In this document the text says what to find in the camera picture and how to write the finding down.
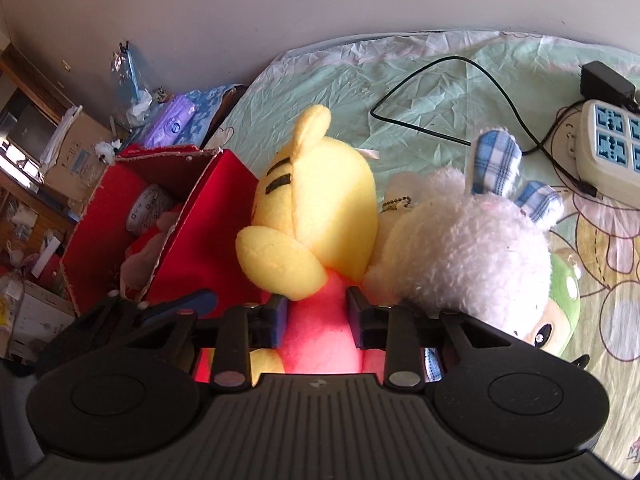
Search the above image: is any purple tissue pack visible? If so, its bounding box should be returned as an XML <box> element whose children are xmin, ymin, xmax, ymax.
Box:
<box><xmin>142</xmin><ymin>94</ymin><xmax>197</xmax><ymax>149</ymax></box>

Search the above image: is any black power adapter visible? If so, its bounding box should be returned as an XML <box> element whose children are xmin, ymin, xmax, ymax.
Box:
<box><xmin>579</xmin><ymin>60</ymin><xmax>640</xmax><ymax>111</ymax></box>

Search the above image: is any yellow striped plush toy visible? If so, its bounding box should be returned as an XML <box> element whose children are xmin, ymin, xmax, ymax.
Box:
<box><xmin>235</xmin><ymin>104</ymin><xmax>389</xmax><ymax>376</ymax></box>

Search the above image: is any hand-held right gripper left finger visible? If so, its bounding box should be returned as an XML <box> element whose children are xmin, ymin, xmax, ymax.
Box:
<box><xmin>120</xmin><ymin>294</ymin><xmax>291</xmax><ymax>394</ymax></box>

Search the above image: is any white box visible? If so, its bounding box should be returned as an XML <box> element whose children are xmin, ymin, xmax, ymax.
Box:
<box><xmin>7</xmin><ymin>280</ymin><xmax>77</xmax><ymax>361</ymax></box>

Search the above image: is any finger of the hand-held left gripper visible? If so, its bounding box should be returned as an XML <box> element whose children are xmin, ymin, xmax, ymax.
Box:
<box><xmin>75</xmin><ymin>289</ymin><xmax>219</xmax><ymax>335</ymax></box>

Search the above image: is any brown cardboard box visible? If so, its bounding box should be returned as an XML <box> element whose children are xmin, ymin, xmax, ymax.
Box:
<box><xmin>42</xmin><ymin>105</ymin><xmax>119</xmax><ymax>216</ymax></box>

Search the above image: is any blue patterned cloth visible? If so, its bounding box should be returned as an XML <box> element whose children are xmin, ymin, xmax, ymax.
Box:
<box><xmin>170</xmin><ymin>84</ymin><xmax>249</xmax><ymax>151</ymax></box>

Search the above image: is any red cardboard box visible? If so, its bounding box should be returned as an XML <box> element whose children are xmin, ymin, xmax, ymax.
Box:
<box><xmin>60</xmin><ymin>144</ymin><xmax>273</xmax><ymax>319</ymax></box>

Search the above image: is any light blue packet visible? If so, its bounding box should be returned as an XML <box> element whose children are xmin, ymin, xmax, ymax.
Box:
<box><xmin>125</xmin><ymin>47</ymin><xmax>140</xmax><ymax>102</ymax></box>

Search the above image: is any white rabbit plush toy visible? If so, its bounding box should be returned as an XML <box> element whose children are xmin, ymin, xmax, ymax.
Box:
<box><xmin>365</xmin><ymin>129</ymin><xmax>566</xmax><ymax>382</ymax></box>

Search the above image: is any red plush toy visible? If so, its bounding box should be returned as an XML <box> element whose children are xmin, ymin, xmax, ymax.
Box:
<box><xmin>120</xmin><ymin>205</ymin><xmax>184</xmax><ymax>302</ymax></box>

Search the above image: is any small white black plush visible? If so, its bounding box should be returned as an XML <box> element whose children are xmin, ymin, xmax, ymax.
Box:
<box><xmin>94</xmin><ymin>139</ymin><xmax>122</xmax><ymax>164</ymax></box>

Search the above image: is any green plush toy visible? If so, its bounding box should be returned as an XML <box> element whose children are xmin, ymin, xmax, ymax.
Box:
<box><xmin>510</xmin><ymin>250</ymin><xmax>592</xmax><ymax>369</ymax></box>

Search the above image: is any white paper bundle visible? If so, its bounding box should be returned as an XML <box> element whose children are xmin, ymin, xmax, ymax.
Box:
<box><xmin>40</xmin><ymin>105</ymin><xmax>84</xmax><ymax>172</ymax></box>

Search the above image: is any white round tin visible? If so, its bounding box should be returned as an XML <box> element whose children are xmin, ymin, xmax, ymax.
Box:
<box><xmin>124</xmin><ymin>183</ymin><xmax>177</xmax><ymax>239</ymax></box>

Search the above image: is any white power strip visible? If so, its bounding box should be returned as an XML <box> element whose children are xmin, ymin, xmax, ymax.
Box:
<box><xmin>570</xmin><ymin>99</ymin><xmax>640</xmax><ymax>197</ymax></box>

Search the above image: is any black cable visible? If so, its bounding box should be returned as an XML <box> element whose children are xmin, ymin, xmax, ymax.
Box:
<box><xmin>370</xmin><ymin>55</ymin><xmax>599</xmax><ymax>199</ymax></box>

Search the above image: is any clear plastic bag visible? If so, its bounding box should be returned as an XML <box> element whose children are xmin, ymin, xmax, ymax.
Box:
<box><xmin>110</xmin><ymin>44</ymin><xmax>154</xmax><ymax>129</ymax></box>

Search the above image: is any wooden cabinet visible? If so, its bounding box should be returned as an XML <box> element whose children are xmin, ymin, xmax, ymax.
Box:
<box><xmin>0</xmin><ymin>42</ymin><xmax>83</xmax><ymax>221</ymax></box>

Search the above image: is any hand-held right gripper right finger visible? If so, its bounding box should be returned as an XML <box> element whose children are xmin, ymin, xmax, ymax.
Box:
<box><xmin>346</xmin><ymin>286</ymin><xmax>514</xmax><ymax>394</ymax></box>

